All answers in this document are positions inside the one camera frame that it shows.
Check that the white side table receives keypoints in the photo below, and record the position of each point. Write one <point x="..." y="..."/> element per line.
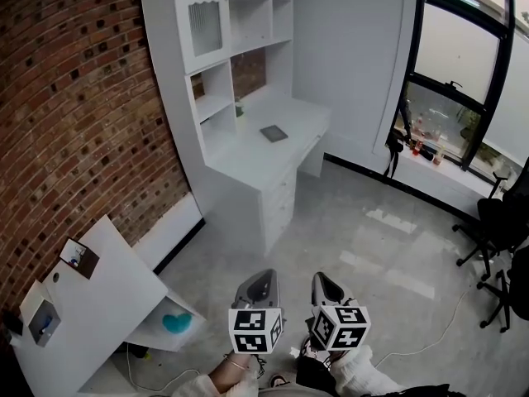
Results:
<point x="103" y="288"/>

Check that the turquoise heart cushion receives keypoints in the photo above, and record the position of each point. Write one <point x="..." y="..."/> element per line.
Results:
<point x="177" y="324"/>

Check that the black upright stand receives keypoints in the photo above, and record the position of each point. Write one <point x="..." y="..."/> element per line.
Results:
<point x="407" y="118"/>

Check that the black device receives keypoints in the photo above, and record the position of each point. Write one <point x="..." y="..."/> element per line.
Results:
<point x="12" y="323"/>

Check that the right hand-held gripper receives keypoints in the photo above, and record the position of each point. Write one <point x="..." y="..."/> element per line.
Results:
<point x="341" y="329"/>

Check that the person's shoe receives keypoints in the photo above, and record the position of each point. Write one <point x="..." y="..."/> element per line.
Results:
<point x="279" y="381"/>
<point x="308" y="345"/>

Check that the person's right forearm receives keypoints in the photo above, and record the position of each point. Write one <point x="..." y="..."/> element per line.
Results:
<point x="355" y="370"/>

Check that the ribbed glass cabinet door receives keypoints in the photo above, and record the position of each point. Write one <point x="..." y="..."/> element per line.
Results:
<point x="204" y="27"/>

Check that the dark picture frame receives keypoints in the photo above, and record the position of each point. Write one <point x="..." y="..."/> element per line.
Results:
<point x="273" y="133"/>

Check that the white desk with shelving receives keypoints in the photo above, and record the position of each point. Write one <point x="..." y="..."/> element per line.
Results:
<point x="264" y="155"/>

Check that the person's right leg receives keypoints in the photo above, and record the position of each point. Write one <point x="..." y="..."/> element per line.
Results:
<point x="314" y="372"/>

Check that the person's left shoe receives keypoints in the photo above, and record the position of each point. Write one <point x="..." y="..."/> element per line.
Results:
<point x="279" y="381"/>

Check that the red label drink bottle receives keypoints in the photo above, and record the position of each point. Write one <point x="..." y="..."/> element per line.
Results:
<point x="418" y="146"/>

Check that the white open box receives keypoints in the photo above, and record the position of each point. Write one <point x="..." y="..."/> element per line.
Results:
<point x="33" y="304"/>

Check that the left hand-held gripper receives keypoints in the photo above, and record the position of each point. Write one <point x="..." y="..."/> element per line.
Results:
<point x="252" y="331"/>

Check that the black hanging bag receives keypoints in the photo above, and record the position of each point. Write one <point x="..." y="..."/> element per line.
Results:
<point x="394" y="147"/>

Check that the person's left forearm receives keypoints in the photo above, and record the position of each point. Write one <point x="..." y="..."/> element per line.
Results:
<point x="231" y="376"/>

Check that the small green potted plant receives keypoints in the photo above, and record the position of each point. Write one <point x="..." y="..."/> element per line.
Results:
<point x="239" y="108"/>

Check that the person's right shoe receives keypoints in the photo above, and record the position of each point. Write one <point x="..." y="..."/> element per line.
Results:
<point x="308" y="345"/>

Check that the orange drink bottle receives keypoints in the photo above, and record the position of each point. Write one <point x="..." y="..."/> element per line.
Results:
<point x="439" y="157"/>

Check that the black office chair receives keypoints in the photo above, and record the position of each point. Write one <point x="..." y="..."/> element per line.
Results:
<point x="520" y="288"/>
<point x="502" y="217"/>

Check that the black framed window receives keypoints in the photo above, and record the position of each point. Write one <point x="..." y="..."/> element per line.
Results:
<point x="458" y="48"/>

